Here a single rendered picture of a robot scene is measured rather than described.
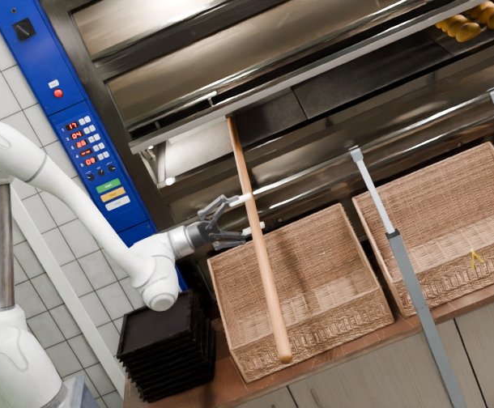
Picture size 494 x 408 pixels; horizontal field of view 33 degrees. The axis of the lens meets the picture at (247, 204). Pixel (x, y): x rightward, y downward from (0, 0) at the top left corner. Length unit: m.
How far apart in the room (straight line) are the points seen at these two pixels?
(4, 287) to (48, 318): 0.84
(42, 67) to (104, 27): 0.25
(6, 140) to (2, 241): 0.35
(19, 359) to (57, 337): 1.03
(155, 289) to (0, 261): 0.47
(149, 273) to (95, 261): 0.85
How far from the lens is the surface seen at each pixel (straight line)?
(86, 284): 3.31
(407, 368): 2.97
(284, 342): 1.92
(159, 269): 2.45
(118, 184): 3.10
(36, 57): 2.98
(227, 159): 3.10
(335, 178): 3.15
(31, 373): 2.44
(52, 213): 3.20
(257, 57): 2.98
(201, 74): 2.99
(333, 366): 2.89
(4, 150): 2.35
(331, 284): 3.24
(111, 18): 2.97
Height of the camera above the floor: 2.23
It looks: 23 degrees down
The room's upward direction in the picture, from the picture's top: 25 degrees counter-clockwise
